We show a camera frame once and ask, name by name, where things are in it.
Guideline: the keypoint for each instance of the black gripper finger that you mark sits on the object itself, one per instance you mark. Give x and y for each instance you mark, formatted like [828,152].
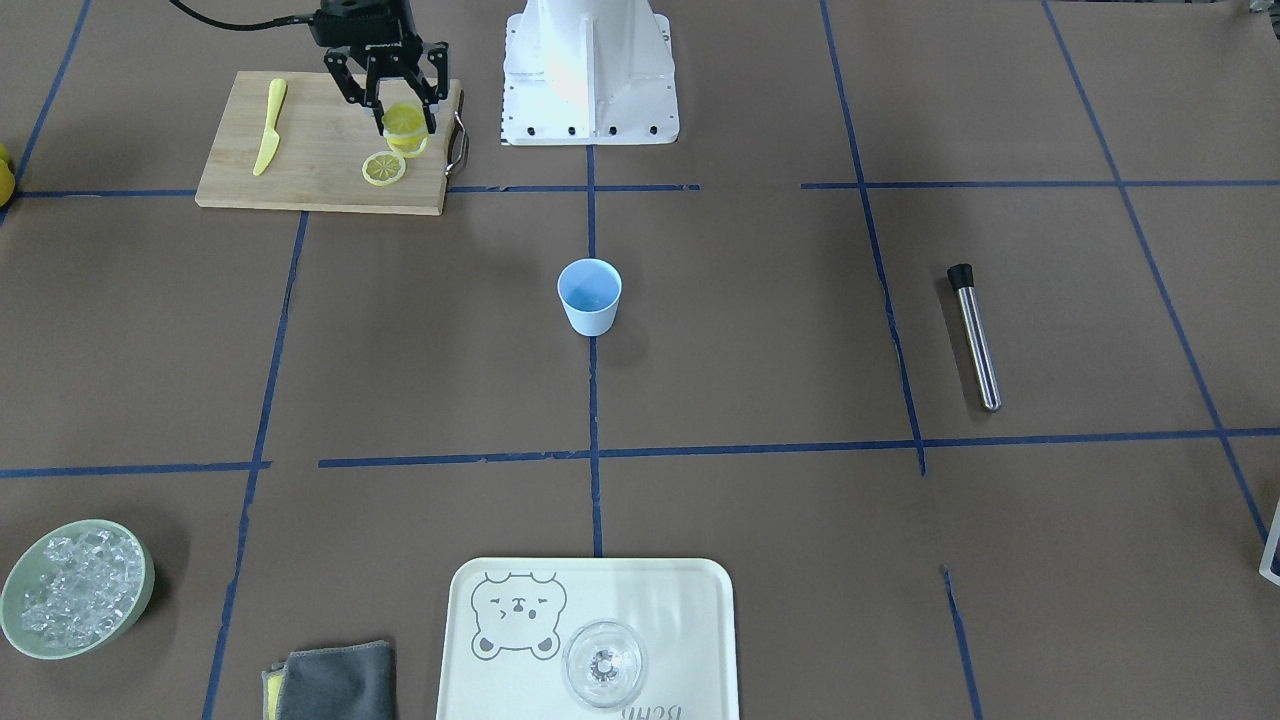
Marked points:
[372,99]
[429,95]

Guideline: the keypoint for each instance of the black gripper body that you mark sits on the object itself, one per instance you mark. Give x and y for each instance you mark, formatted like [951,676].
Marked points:
[383,62]

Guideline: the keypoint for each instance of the yellow lemon half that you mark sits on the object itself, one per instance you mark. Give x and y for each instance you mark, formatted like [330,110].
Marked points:
[405,128]

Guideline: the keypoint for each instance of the light blue plastic cup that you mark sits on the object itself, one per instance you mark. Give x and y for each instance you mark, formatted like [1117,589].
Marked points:
[590,291]

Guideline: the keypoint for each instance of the wooden cutting board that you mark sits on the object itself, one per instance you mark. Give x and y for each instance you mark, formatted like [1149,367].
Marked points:
[318,163]

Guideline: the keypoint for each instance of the yellow plastic knife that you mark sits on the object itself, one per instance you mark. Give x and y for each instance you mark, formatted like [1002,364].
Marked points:
[270,139]

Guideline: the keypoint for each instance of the cream bear tray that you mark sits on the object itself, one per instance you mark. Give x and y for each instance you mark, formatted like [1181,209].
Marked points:
[509,622]

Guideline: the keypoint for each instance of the green bowl with ice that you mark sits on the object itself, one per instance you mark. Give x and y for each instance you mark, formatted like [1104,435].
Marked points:
[77,589]

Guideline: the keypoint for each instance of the grey folded cloth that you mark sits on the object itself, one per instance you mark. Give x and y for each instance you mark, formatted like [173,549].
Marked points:
[352,682]

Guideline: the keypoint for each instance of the clear wine glass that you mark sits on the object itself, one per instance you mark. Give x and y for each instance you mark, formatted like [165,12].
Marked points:
[605,665]

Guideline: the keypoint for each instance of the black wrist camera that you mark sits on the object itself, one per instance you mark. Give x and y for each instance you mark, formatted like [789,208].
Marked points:
[361,23]

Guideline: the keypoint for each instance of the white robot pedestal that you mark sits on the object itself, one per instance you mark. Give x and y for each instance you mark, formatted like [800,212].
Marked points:
[579,73]

